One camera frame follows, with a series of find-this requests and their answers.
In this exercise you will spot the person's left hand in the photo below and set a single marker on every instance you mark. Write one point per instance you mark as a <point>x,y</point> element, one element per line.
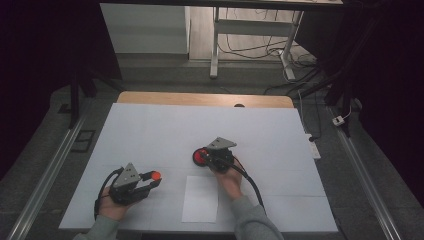
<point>110,210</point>

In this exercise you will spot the person's right hand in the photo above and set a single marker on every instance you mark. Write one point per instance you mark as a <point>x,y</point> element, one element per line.
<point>230,184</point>

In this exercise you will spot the black stand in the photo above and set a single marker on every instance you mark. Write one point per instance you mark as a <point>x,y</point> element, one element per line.
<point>343,100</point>
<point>74,100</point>

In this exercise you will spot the small white adapter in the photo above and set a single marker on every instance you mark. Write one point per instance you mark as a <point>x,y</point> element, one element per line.
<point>338,120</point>

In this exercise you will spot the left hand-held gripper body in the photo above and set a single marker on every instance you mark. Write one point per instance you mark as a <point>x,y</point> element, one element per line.
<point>128,178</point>

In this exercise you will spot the dark curtain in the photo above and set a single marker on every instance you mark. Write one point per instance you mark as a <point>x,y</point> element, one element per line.
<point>390,83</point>
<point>33,66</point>

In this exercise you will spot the black rectangular floor frame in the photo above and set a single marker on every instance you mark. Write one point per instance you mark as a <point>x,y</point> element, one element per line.
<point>74,141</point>

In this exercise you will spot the black plug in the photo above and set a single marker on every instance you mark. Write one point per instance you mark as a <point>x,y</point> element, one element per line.
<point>311,138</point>

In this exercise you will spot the round red ink pad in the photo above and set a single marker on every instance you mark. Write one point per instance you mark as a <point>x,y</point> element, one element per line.
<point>197,159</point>

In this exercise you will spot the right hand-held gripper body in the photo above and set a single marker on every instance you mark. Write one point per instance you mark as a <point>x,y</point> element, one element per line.
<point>220,156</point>

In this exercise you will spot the aluminium floor rail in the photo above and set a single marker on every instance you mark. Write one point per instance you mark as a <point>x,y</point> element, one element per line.
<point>46,173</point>
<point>363,173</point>

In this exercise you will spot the white cabinet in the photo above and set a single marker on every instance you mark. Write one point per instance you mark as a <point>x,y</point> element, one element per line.
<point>146,30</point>

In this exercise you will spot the white paper sheet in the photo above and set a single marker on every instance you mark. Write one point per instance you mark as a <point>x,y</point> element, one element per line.
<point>200,203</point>

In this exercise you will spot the white-legged desk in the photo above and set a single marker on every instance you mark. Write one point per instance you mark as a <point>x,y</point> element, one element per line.
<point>253,26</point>

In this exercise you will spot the large white table cover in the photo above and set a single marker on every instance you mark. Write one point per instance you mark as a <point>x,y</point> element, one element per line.
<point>160,133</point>

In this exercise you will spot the white power strip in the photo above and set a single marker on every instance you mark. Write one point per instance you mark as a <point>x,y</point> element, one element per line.
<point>314,149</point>

